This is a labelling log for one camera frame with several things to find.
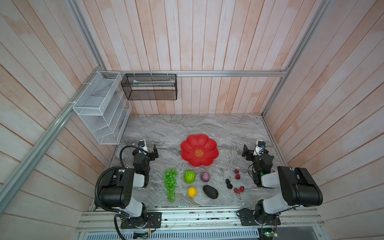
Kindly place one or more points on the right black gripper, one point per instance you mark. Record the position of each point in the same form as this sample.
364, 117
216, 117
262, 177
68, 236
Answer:
249, 153

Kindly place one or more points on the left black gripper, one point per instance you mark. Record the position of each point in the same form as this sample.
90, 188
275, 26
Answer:
151, 153

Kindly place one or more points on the green grape bunch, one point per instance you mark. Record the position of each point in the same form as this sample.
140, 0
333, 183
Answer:
170, 180

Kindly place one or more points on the red cherry pair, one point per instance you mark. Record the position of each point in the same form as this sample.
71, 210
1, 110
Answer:
239, 191
237, 174

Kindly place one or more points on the dark blackberry pair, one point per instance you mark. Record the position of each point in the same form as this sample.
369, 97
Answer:
228, 184

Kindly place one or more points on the green custard apple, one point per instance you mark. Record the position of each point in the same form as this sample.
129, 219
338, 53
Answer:
189, 177

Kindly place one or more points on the purple fig fruit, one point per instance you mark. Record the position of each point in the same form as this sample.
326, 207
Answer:
205, 177

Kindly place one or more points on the yellow lemon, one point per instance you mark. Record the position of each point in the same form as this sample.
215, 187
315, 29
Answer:
192, 192

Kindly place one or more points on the dark avocado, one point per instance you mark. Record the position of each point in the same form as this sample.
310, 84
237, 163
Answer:
210, 192

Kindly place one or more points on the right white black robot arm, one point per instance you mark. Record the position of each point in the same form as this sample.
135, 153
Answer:
297, 186

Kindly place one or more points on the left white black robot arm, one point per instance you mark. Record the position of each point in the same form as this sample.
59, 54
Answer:
114, 187

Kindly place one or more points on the red flower-shaped fruit bowl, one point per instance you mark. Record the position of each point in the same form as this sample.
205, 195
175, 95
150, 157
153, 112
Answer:
199, 150

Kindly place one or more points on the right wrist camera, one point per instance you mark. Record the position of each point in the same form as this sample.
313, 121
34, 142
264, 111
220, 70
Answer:
259, 148

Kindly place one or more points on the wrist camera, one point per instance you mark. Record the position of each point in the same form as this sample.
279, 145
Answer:
259, 148
143, 146

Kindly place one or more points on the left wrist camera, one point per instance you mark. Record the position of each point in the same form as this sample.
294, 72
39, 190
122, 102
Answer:
143, 146

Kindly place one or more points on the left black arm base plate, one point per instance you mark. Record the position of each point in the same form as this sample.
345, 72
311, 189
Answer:
149, 220

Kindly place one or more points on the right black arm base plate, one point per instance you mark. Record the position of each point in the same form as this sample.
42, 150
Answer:
257, 217

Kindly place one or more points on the black wire mesh basket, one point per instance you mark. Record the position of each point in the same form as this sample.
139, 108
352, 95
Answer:
148, 87

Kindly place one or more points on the white wire mesh shelf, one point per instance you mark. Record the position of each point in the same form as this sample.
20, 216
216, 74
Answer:
103, 108

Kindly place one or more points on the horizontal aluminium wall rail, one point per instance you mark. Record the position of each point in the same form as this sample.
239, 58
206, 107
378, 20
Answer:
232, 73

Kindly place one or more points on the aluminium front rail frame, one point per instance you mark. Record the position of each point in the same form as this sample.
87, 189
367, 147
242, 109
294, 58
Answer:
229, 218

